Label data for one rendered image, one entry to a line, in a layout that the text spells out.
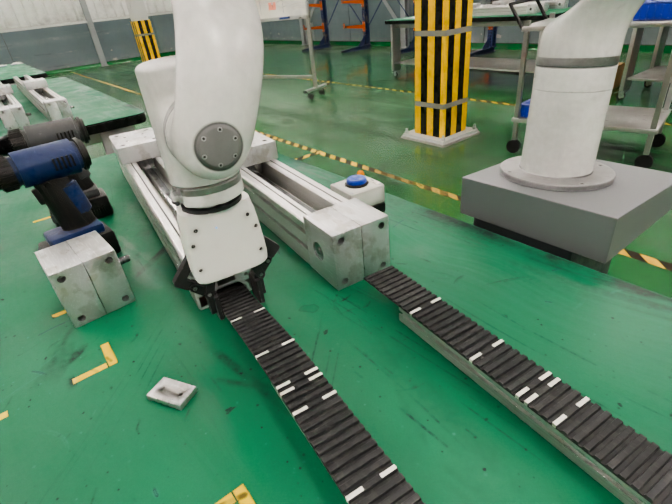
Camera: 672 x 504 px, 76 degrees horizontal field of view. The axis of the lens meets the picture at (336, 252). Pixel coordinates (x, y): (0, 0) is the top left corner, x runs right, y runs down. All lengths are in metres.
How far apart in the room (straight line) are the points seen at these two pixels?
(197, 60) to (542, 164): 0.60
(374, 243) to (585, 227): 0.32
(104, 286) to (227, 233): 0.25
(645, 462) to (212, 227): 0.48
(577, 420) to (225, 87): 0.44
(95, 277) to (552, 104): 0.76
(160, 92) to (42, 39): 15.10
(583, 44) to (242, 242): 0.58
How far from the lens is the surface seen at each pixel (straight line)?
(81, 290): 0.73
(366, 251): 0.65
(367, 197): 0.84
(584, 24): 0.80
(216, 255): 0.56
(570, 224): 0.76
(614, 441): 0.47
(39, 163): 0.86
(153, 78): 0.50
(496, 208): 0.82
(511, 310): 0.63
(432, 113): 3.88
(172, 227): 0.76
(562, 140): 0.82
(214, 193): 0.52
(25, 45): 15.54
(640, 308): 0.69
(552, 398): 0.48
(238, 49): 0.44
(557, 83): 0.81
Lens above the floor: 1.17
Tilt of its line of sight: 31 degrees down
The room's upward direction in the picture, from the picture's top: 6 degrees counter-clockwise
